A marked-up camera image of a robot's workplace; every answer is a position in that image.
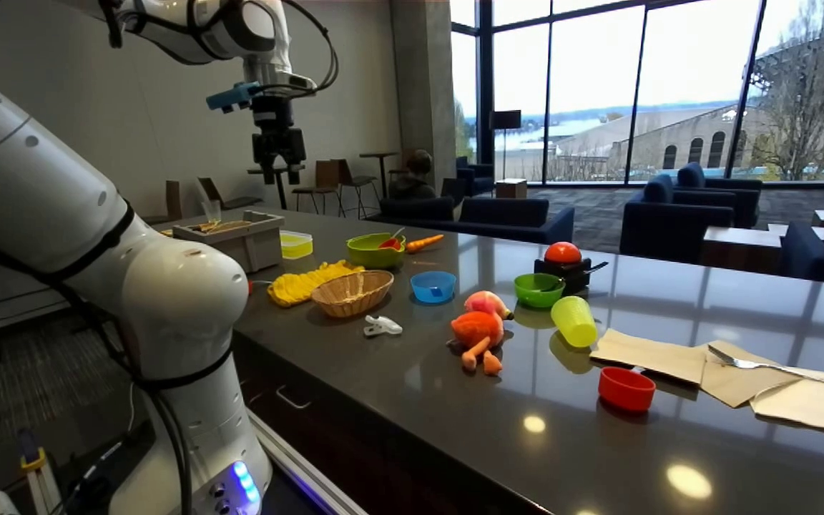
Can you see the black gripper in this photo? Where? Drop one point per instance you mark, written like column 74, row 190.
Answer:
column 275, row 132

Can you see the yellow fuzzy cloth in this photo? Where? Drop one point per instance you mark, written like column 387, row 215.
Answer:
column 297, row 284

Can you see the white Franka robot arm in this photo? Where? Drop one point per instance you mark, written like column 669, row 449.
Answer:
column 49, row 211

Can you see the wooden chair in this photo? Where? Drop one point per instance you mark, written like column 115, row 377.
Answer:
column 356, row 188
column 326, row 182

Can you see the dark lounge chair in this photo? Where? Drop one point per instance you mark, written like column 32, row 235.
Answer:
column 223, row 197

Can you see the translucent yellow container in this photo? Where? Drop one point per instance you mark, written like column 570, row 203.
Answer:
column 297, row 247

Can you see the large round wicker basket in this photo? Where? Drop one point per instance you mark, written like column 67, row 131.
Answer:
column 210, row 227

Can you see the tall round table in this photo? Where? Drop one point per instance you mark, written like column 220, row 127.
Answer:
column 380, row 155

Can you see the large lime green bowl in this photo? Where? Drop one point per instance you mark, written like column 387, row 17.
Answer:
column 368, row 255

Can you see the seated person in dark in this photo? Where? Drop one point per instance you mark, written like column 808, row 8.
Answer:
column 419, row 174

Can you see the small oval wicker basket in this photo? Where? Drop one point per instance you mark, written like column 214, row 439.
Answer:
column 350, row 294

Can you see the orange toy carrot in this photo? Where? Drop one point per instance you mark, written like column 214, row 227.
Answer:
column 424, row 243

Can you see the small white plastic object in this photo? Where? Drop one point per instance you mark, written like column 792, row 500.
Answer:
column 383, row 328

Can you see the small blue bowl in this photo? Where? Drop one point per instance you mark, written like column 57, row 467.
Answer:
column 434, row 287

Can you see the long navy sofa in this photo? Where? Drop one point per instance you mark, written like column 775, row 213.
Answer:
column 509, row 218

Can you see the toy peach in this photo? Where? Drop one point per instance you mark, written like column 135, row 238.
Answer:
column 484, row 301

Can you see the orange plush toy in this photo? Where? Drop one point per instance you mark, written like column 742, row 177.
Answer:
column 476, row 334

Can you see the dark counter cabinet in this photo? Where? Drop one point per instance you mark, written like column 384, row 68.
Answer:
column 366, row 449

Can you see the red toy tomato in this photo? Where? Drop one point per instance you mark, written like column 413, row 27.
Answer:
column 563, row 254

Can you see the white low cabinet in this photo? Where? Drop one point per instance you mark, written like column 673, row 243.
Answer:
column 1, row 296

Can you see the black toy pot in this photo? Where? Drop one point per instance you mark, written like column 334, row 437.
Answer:
column 573, row 277

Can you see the yellow-green plastic cup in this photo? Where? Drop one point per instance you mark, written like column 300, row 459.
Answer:
column 573, row 323

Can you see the white spray bottle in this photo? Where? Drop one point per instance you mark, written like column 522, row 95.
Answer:
column 39, row 473

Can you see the navy armchair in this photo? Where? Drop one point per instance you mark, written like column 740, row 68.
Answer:
column 679, row 215

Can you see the red plastic cup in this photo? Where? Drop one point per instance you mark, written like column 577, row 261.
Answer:
column 625, row 390

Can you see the brown paper napkin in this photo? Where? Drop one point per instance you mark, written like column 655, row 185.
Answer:
column 738, row 384
column 818, row 407
column 652, row 357

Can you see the wooden coffee table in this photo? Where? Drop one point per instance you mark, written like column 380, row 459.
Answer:
column 745, row 247

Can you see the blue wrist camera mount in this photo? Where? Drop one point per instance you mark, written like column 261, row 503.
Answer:
column 233, row 95

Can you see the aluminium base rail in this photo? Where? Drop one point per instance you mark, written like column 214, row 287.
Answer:
column 308, row 467

